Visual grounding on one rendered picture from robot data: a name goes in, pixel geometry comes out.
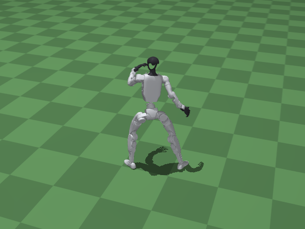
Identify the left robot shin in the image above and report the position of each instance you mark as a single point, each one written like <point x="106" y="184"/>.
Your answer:
<point x="131" y="147"/>

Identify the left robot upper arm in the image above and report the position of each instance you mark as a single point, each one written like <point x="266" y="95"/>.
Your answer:
<point x="137" y="79"/>

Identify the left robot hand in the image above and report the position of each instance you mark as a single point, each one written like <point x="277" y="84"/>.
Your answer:
<point x="139" y="66"/>

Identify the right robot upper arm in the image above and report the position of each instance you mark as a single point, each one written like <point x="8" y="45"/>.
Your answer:
<point x="167" y="86"/>

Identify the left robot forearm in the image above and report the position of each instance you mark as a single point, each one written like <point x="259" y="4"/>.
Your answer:
<point x="132" y="74"/>

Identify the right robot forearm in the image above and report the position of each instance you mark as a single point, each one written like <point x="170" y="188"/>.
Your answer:
<point x="177" y="102"/>

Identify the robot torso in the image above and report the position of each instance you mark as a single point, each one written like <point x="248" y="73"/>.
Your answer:
<point x="151" y="91"/>

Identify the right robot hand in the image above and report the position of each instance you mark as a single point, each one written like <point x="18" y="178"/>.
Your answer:
<point x="186" y="110"/>

